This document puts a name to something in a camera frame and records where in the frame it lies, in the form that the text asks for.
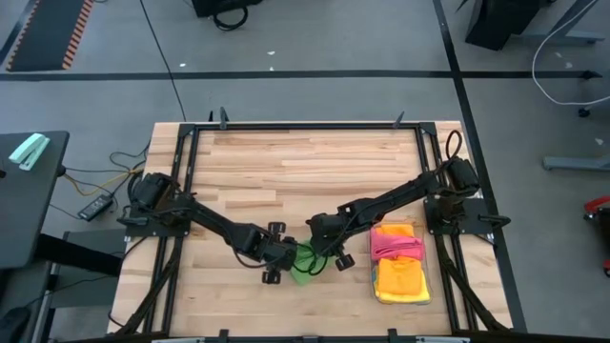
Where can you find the black desk leg frame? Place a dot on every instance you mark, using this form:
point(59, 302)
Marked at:
point(76, 255)

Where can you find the black desk base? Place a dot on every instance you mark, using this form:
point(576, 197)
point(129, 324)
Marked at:
point(500, 19)

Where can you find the black frame clamp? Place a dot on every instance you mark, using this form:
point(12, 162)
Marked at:
point(392, 336)
point(223, 119)
point(223, 336)
point(398, 120)

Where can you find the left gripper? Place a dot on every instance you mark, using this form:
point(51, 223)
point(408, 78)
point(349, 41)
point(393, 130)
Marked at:
point(274, 250)

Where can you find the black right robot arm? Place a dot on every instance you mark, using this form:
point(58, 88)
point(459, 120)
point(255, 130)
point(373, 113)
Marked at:
point(395, 195)

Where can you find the black orange-edged floor mat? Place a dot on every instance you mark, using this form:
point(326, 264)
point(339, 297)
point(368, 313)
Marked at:
point(47, 33)

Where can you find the green microfiber towel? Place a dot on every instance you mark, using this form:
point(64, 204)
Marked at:
point(301, 274)

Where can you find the red cart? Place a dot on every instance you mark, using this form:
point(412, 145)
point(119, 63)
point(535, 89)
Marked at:
point(595, 204)

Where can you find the black side desk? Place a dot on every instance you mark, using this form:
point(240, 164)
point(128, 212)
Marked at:
point(28, 214)

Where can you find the clear plastic bin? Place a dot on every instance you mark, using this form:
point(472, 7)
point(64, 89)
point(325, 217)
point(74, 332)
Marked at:
point(426, 248)

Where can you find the yellow microfiber towel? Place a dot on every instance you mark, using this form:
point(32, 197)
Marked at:
point(405, 299)

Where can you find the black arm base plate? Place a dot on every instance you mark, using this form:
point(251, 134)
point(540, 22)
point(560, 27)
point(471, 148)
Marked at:
point(138, 231)
point(476, 224)

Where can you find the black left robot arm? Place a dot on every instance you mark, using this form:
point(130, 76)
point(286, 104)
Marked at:
point(209, 219)

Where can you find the mint green stapler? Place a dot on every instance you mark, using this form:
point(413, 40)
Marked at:
point(28, 151)

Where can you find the black aluminium table frame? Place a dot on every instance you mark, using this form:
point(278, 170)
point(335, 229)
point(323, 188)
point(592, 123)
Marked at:
point(305, 126)

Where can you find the pink microfiber towel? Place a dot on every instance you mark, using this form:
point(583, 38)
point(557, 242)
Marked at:
point(395, 248)

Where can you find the black power adapter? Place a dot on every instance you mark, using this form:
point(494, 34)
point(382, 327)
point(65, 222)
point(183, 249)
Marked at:
point(95, 207)

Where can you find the black caster wheel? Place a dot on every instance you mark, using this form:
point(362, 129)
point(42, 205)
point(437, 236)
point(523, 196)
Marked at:
point(584, 113)

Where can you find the grey desk foot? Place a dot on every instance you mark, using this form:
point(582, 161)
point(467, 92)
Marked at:
point(576, 163)

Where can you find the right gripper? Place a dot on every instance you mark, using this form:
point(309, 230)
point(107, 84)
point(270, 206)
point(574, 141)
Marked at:
point(329, 228)

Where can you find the black equipment box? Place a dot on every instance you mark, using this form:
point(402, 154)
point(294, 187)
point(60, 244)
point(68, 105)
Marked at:
point(224, 6)

